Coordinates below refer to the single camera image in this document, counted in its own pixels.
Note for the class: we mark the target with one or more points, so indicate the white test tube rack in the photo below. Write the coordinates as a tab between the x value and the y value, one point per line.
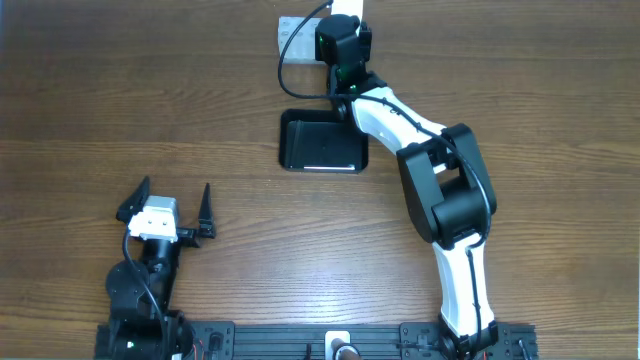
297	40

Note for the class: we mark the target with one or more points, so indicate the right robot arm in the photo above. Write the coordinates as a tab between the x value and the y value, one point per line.
460	210

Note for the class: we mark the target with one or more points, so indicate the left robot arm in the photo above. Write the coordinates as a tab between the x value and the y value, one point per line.
160	255

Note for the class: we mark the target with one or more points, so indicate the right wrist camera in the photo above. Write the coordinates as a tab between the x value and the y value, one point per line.
347	7

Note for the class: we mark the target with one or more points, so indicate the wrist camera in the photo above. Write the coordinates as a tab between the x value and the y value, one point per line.
152	222
347	7

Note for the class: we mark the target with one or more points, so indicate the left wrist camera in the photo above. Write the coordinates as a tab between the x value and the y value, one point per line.
152	222

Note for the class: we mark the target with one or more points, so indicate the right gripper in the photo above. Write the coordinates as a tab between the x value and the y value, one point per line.
366	42

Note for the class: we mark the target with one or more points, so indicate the black tray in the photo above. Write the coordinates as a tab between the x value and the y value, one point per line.
325	145

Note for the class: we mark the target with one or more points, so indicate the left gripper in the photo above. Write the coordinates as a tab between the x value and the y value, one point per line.
189	236

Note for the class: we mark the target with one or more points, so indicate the mounting rail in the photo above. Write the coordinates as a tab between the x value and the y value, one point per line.
280	340

